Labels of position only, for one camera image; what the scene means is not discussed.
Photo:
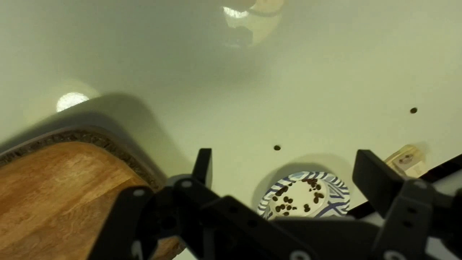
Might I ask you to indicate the blue patterned paper bowl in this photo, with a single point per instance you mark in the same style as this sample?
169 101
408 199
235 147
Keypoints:
336 195

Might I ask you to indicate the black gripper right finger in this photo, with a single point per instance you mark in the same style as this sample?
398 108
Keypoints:
413 211

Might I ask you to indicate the loose brown coffee bean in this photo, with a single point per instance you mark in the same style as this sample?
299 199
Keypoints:
276 147
413 110

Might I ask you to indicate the brown coffee beans heap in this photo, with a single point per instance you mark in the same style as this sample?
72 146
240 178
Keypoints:
289 202

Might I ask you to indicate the beige wooden block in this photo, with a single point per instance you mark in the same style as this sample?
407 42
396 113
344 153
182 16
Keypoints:
406 160

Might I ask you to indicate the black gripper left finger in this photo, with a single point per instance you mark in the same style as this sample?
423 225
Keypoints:
139 211

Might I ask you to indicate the wooden board with dark rim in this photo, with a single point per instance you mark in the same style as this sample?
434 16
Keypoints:
52 196

